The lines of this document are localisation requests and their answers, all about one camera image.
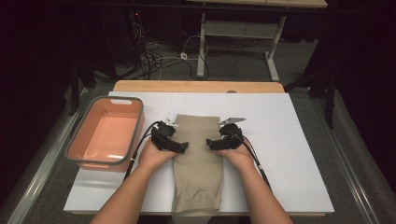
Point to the black stand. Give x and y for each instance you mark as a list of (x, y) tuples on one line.
[(330, 102), (74, 93)]

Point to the wooden table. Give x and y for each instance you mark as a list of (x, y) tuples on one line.
[(186, 86)]

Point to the white board table cover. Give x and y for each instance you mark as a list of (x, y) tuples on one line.
[(280, 140)]

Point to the orange basket with grey rim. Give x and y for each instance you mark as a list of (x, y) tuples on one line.
[(106, 130)]

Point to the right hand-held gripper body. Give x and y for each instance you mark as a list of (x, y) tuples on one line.
[(232, 133)]

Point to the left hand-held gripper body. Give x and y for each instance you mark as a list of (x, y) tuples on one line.
[(163, 135)]

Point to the person's left hand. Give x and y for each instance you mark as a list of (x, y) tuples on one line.
[(154, 157)]

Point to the beige pants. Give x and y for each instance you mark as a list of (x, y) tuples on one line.
[(197, 168)]

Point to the metal floor rail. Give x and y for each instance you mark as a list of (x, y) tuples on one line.
[(46, 161), (345, 161)]

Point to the white-legged wooden desk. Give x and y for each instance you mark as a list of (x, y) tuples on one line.
[(201, 46)]

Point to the person's right hand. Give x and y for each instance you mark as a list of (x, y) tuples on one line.
[(238, 155)]

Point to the white power adapter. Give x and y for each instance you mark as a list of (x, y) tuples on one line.
[(183, 56)]

